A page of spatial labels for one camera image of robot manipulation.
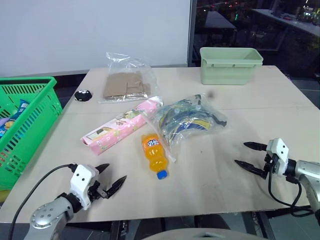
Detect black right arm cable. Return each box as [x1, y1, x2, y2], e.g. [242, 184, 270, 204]
[267, 171, 314, 216]

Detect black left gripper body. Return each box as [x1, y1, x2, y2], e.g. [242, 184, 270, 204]
[87, 181, 109, 201]

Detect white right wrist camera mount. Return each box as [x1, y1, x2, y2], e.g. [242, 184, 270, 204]
[265, 137, 290, 176]

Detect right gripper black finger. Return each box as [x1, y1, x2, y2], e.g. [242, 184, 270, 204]
[243, 141, 268, 152]
[234, 159, 266, 179]

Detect long pink printed box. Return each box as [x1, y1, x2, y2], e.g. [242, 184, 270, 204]
[80, 95, 165, 157]

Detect grey square background table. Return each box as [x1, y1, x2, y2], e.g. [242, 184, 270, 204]
[204, 10, 238, 31]

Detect orange soda bottle blue cap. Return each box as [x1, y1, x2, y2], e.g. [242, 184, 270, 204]
[141, 133, 171, 181]

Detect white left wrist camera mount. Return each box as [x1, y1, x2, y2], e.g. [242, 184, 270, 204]
[69, 164, 100, 211]

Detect black table frame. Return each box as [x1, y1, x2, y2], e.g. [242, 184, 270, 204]
[63, 211, 320, 240]

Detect clear bag with blue-yellow item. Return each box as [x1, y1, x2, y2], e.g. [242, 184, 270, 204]
[149, 93, 230, 164]

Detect long white background table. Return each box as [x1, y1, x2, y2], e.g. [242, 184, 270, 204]
[251, 8, 320, 38]

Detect green plastic shopping basket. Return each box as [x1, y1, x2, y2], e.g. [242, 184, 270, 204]
[0, 76, 64, 191]

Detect white partition board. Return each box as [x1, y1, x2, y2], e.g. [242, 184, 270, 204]
[0, 0, 195, 77]

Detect blue snack bag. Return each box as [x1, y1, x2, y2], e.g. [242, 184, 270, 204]
[10, 99, 31, 121]

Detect light green plastic bin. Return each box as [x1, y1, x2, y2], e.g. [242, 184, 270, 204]
[199, 46, 264, 86]

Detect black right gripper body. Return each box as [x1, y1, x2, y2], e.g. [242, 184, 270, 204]
[262, 152, 276, 180]

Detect clear bag with brown cardboard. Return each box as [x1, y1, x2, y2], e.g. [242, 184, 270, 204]
[97, 51, 161, 105]

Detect black round toy with eyes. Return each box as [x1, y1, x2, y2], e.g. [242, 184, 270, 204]
[74, 89, 93, 102]

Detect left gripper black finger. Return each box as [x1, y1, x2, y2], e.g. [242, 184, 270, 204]
[95, 163, 111, 174]
[104, 175, 128, 200]

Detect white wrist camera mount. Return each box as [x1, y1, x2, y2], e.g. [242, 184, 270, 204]
[69, 164, 100, 211]
[265, 137, 290, 176]

